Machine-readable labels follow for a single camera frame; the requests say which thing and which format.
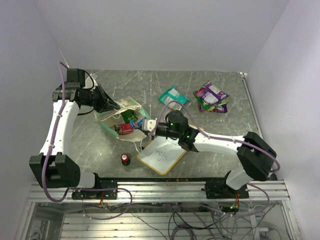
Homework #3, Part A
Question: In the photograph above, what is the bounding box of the aluminium frame rail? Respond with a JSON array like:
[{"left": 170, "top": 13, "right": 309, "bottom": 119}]
[{"left": 26, "top": 179, "right": 291, "bottom": 203}]

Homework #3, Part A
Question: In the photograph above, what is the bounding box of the blue M&M's candy bag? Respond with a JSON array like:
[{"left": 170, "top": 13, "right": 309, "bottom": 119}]
[{"left": 129, "top": 117, "right": 147, "bottom": 129}]

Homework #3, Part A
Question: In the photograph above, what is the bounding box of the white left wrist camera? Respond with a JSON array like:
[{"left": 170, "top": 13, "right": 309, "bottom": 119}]
[{"left": 84, "top": 73, "right": 98, "bottom": 90}]

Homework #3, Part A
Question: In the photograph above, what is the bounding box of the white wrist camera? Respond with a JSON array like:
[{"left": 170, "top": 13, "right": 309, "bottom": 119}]
[
  {"left": 141, "top": 119, "right": 159, "bottom": 137},
  {"left": 84, "top": 73, "right": 98, "bottom": 90}
]

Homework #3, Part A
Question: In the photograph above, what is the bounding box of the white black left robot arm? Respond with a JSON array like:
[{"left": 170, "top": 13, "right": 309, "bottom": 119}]
[{"left": 29, "top": 68, "right": 120, "bottom": 199}]

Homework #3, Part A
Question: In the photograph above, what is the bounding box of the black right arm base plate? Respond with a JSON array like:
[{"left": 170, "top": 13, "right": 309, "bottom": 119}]
[{"left": 201, "top": 177, "right": 249, "bottom": 199}]

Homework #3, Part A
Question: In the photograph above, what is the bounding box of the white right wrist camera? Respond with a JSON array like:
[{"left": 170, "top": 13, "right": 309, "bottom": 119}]
[{"left": 141, "top": 119, "right": 159, "bottom": 137}]

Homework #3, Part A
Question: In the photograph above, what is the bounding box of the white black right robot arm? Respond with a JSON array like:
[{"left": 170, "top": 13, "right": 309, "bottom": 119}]
[{"left": 142, "top": 110, "right": 277, "bottom": 198}]

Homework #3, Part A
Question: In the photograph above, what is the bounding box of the teal snack packet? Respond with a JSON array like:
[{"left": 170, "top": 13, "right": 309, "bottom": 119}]
[{"left": 158, "top": 85, "right": 189, "bottom": 111}]

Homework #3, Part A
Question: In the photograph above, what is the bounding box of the red snack packet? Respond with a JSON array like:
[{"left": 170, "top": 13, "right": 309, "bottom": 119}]
[{"left": 115, "top": 123, "right": 134, "bottom": 135}]

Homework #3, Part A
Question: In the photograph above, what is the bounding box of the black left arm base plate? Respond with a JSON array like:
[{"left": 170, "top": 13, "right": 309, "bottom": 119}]
[{"left": 71, "top": 180, "right": 118, "bottom": 200}]

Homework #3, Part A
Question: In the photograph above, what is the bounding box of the purple Fox's berries candy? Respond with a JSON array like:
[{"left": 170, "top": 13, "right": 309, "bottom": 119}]
[{"left": 197, "top": 100, "right": 228, "bottom": 114}]

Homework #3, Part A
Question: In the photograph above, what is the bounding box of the small yellow-framed whiteboard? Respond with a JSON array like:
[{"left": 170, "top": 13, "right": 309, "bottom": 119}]
[{"left": 136, "top": 122, "right": 205, "bottom": 175}]

